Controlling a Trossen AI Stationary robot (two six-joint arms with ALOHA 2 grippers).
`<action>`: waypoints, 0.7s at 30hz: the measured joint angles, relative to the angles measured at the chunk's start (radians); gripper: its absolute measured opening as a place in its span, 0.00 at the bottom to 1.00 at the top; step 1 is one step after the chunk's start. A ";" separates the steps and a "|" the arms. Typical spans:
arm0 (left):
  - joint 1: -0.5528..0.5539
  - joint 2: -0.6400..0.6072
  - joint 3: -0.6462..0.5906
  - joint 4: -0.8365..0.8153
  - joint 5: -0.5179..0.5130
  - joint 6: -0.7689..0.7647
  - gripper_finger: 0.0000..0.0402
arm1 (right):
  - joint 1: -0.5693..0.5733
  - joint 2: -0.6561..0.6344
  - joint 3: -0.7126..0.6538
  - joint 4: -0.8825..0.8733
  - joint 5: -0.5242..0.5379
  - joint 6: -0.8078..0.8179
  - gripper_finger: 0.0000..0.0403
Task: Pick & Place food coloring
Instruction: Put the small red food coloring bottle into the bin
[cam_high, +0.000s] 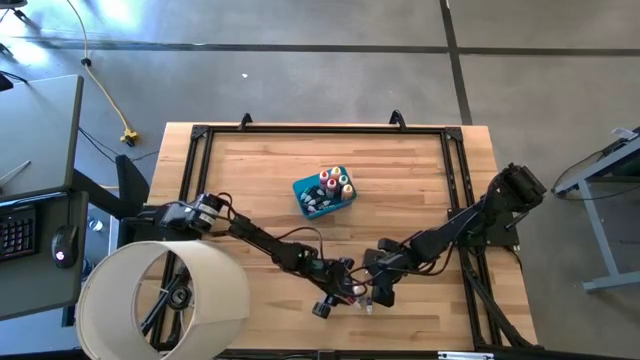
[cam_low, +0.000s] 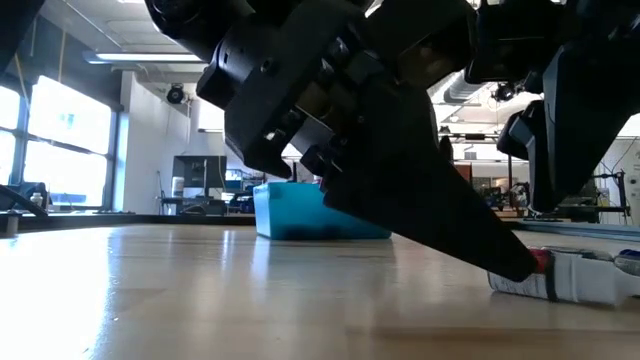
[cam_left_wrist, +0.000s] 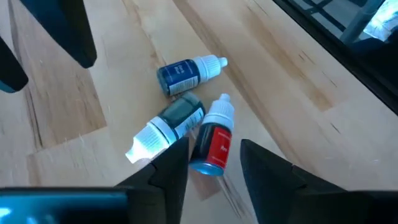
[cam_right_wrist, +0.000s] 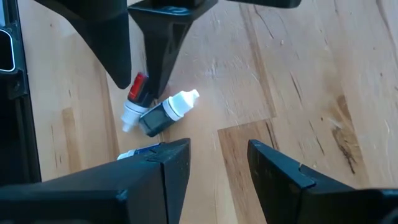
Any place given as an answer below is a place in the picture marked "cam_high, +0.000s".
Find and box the dark grey desk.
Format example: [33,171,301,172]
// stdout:
[0,74,90,321]

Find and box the silver metal bracket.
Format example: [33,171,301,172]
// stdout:
[437,351,496,360]

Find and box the black computer mouse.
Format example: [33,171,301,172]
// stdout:
[50,223,80,270]

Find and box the yellow extension cable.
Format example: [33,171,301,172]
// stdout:
[64,0,141,147]

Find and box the black cable bundle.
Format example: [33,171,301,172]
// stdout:
[458,244,534,350]

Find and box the cream cylindrical lampshade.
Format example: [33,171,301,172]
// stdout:
[75,239,251,360]

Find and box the grey metal cart frame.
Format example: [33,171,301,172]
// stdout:
[551,127,640,294]

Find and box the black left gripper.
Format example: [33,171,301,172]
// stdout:
[311,257,366,320]

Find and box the blue plastic bin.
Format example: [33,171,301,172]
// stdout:
[292,164,359,221]

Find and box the black aluminium table frame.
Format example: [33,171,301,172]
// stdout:
[147,123,539,351]

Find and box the black keyboard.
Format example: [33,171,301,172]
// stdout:
[0,203,40,262]

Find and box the grey pen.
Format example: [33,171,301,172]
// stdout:
[0,159,32,185]

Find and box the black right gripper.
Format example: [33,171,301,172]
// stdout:
[362,238,401,309]

